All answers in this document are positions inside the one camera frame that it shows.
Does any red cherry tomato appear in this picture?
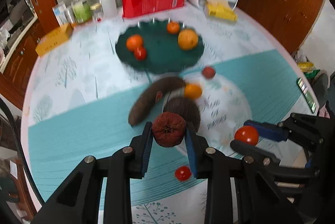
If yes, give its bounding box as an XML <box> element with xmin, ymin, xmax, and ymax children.
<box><xmin>234</xmin><ymin>125</ymin><xmax>259</xmax><ymax>146</ymax></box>
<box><xmin>133</xmin><ymin>47</ymin><xmax>147</xmax><ymax>61</ymax></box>
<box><xmin>174</xmin><ymin>166</ymin><xmax>192</xmax><ymax>181</ymax></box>

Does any small yellow-orange kumquat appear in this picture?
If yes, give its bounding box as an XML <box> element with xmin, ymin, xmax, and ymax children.
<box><xmin>183</xmin><ymin>83</ymin><xmax>203</xmax><ymax>100</ymax></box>

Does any wrinkled red passion fruit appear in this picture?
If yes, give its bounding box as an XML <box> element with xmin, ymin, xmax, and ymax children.
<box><xmin>152</xmin><ymin>112</ymin><xmax>187</xmax><ymax>147</ymax></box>

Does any dark overripe banana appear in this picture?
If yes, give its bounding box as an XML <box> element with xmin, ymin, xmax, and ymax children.
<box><xmin>128</xmin><ymin>76</ymin><xmax>186</xmax><ymax>126</ymax></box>

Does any smartphone on table edge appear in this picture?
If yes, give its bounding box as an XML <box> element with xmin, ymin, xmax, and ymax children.
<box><xmin>297</xmin><ymin>78</ymin><xmax>316</xmax><ymax>113</ymax></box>

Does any round white printed placemat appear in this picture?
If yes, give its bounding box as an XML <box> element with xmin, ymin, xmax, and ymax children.
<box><xmin>183</xmin><ymin>72</ymin><xmax>252</xmax><ymax>158</ymax></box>

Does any dark avocado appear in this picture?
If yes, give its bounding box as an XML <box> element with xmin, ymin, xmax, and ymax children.
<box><xmin>163</xmin><ymin>96</ymin><xmax>201</xmax><ymax>133</ymax></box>

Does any small red lychee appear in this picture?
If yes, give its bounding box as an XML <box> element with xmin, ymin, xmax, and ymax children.
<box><xmin>202</xmin><ymin>66</ymin><xmax>216</xmax><ymax>79</ymax></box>

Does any tree pattern tablecloth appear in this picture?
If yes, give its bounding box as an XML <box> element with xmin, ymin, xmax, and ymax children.
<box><xmin>21</xmin><ymin>4</ymin><xmax>310</xmax><ymax>223</ymax></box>

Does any large yellow orange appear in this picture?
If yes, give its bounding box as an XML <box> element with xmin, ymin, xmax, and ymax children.
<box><xmin>178</xmin><ymin>29</ymin><xmax>199</xmax><ymax>51</ymax></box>

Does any dark green scalloped plate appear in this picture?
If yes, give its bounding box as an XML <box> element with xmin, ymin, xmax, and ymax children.
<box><xmin>115</xmin><ymin>19</ymin><xmax>204</xmax><ymax>74</ymax></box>

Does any yellow tissue pack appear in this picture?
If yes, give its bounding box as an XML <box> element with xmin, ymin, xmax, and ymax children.
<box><xmin>204</xmin><ymin>0</ymin><xmax>238</xmax><ymax>23</ymax></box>

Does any small orange tangerine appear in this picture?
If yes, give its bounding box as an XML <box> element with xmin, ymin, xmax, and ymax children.
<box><xmin>166</xmin><ymin>21</ymin><xmax>180</xmax><ymax>34</ymax></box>

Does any orange mandarin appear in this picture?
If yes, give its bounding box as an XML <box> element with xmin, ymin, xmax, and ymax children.
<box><xmin>126</xmin><ymin>34</ymin><xmax>143</xmax><ymax>52</ymax></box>

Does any yellow cardboard box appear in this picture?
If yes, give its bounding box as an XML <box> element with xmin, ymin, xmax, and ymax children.
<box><xmin>35</xmin><ymin>23</ymin><xmax>73</xmax><ymax>57</ymax></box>

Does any silver metal can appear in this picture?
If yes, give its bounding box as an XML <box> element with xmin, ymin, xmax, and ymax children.
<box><xmin>65</xmin><ymin>6</ymin><xmax>77</xmax><ymax>27</ymax></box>

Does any small glass jar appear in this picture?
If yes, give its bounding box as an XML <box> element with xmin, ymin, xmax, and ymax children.
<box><xmin>90</xmin><ymin>3</ymin><xmax>103</xmax><ymax>21</ymax></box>

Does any white blue carton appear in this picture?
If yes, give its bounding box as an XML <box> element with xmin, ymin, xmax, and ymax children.
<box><xmin>52</xmin><ymin>1</ymin><xmax>68</xmax><ymax>26</ymax></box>

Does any glass bottle green label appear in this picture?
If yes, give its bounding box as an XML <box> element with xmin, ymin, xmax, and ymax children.
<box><xmin>71</xmin><ymin>0</ymin><xmax>92</xmax><ymax>24</ymax></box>

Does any white squeeze bottle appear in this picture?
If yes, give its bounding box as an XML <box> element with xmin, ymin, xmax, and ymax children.
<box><xmin>100</xmin><ymin>0</ymin><xmax>117</xmax><ymax>18</ymax></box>

